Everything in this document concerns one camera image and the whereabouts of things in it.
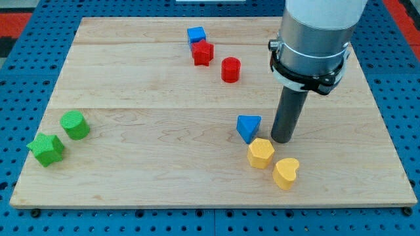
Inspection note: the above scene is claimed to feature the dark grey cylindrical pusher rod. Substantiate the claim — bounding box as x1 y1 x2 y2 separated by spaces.
271 87 308 144

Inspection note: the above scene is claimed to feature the blue triangle block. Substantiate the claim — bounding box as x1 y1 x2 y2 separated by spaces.
236 115 262 144

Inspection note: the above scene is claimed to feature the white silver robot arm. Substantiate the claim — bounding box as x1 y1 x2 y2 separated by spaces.
268 0 367 144

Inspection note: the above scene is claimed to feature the wooden board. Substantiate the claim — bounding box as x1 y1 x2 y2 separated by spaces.
10 17 417 209

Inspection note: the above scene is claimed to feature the yellow hexagon block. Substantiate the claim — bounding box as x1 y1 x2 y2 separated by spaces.
247 138 275 169

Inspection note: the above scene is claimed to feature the red cylinder block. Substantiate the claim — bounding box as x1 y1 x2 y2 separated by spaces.
221 57 241 83

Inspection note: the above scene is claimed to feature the yellow heart block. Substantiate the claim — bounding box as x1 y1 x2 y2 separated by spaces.
272 158 300 190

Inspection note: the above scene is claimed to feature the red star block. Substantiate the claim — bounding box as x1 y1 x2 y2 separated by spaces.
191 39 214 66

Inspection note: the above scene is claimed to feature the blue cube block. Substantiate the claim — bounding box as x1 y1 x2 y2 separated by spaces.
186 26 207 47

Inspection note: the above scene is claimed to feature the green cylinder block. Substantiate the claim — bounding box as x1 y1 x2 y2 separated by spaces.
60 110 90 140

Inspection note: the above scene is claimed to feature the green star block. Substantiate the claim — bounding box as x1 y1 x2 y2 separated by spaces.
26 132 64 167

